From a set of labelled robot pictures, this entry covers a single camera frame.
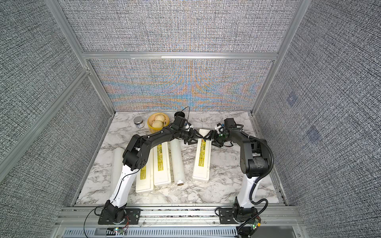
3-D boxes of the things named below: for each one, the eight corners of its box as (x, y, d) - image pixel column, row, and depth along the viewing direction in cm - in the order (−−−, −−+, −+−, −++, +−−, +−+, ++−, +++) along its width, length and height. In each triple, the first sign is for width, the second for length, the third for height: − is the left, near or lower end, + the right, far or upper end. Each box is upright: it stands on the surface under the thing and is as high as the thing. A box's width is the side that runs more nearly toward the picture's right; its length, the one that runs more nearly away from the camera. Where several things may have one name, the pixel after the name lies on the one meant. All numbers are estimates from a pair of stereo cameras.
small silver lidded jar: (134, 128, 111) (132, 123, 107) (136, 120, 116) (134, 116, 112) (143, 128, 111) (141, 123, 107) (145, 120, 116) (143, 116, 112)
